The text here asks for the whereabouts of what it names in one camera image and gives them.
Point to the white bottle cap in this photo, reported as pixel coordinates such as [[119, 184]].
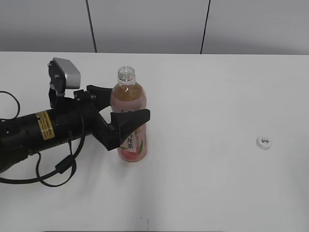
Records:
[[263, 143]]

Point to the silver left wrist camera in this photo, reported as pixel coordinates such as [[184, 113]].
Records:
[[64, 75]]

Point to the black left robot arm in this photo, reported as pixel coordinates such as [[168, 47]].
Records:
[[23, 136]]

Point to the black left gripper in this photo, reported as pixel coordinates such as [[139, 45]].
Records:
[[78, 117]]

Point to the pink peach tea bottle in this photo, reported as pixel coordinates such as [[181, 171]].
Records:
[[127, 96]]

